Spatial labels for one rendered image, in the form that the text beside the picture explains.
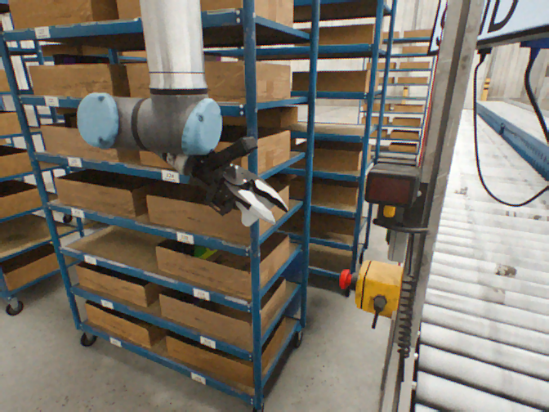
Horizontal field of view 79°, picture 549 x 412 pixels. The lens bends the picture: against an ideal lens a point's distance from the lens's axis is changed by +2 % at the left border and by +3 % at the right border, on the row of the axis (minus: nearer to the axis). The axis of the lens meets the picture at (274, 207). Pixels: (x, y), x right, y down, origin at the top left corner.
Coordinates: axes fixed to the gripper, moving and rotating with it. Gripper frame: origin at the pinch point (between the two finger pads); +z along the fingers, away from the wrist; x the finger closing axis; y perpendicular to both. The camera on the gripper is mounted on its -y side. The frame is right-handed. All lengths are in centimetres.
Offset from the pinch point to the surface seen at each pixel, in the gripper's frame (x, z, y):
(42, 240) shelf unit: -34, -113, 139
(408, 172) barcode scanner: 9.6, 13.3, -23.2
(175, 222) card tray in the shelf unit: -19, -31, 42
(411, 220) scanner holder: 3.1, 18.8, -15.6
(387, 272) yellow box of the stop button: 0.0, 22.7, -3.7
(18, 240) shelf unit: -28, -124, 145
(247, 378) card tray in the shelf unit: -18, 20, 80
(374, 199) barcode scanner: 11.7, 12.1, -18.6
